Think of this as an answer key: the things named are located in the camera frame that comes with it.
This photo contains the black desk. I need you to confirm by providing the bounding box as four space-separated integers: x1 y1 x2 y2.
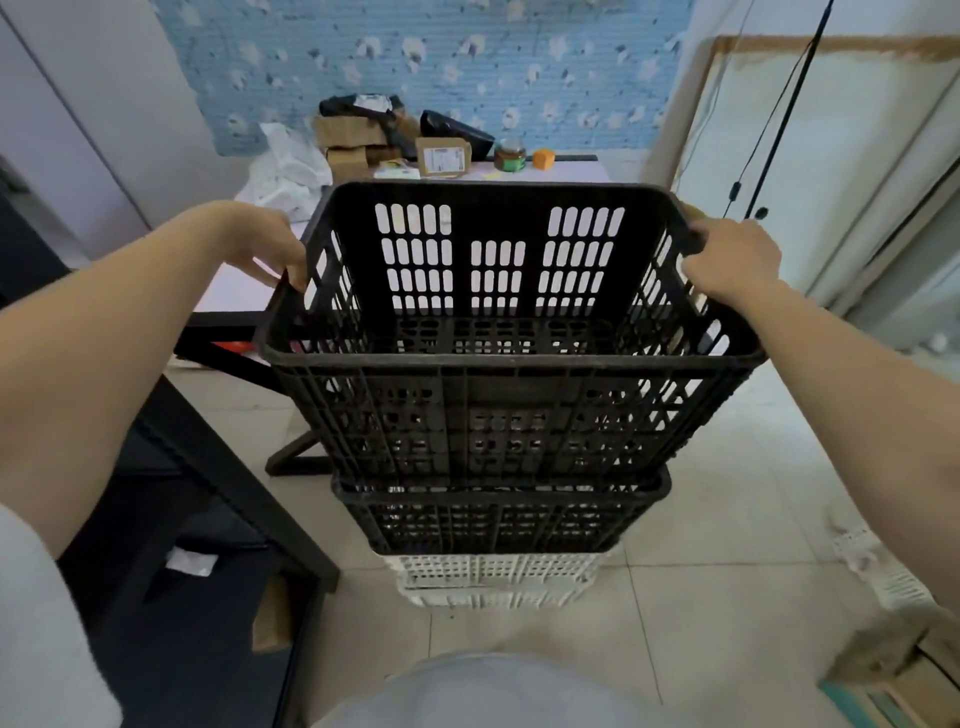
0 193 343 728

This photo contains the white perforated plastic basket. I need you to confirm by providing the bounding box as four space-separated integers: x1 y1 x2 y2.
831 523 940 614

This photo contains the glossy black bag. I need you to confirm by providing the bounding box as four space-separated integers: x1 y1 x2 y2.
419 109 497 162

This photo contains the person's left hand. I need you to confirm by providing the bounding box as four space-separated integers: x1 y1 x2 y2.
196 200 309 294

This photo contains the thin black cable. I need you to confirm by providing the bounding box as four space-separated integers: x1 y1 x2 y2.
675 0 759 198

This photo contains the small labelled cardboard box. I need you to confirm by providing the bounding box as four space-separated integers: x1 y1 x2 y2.
415 136 473 180

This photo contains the black parcel with white label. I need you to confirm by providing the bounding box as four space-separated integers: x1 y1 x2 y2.
318 93 407 123

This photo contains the person's grey shirt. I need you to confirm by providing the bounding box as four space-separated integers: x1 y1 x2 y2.
0 502 700 728

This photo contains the person's right hand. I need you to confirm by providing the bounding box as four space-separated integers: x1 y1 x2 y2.
678 216 786 313

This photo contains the large wood-framed white board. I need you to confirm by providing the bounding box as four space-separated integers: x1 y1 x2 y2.
669 33 960 310

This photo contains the white plastic bag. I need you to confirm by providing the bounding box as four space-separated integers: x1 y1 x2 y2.
235 121 334 223

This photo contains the person's left forearm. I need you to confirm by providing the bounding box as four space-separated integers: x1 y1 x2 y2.
0 206 226 561

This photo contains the white table with black legs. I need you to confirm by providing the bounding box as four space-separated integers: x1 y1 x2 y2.
173 153 613 478

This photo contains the tan cardboard piece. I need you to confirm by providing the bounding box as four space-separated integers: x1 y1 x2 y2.
817 603 960 728

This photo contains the black cable with inline switch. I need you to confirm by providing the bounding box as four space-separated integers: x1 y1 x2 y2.
721 30 820 220

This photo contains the person's right forearm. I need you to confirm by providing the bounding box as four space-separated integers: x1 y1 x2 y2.
738 277 960 613

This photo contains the white plastic slotted crate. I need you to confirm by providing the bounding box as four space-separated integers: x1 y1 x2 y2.
377 547 621 588
396 576 603 611

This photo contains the cardboard box under desk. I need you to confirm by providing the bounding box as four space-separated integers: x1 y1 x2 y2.
250 573 294 656

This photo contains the black pole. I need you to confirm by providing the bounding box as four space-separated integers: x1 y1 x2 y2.
742 0 837 222

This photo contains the white paper sheet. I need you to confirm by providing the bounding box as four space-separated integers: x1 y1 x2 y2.
164 545 219 578

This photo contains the brown cardboard box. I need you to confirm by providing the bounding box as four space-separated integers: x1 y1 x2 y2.
325 144 404 183
312 112 390 151

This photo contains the black plastic slotted crate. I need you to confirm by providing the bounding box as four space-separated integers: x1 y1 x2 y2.
254 180 768 490
331 465 673 557

